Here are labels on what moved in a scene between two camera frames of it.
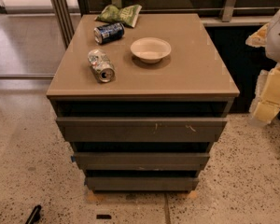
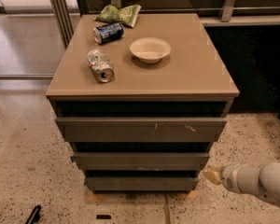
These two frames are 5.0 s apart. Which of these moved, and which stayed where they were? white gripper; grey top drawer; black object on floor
Moved: white gripper
Stayed: grey top drawer; black object on floor
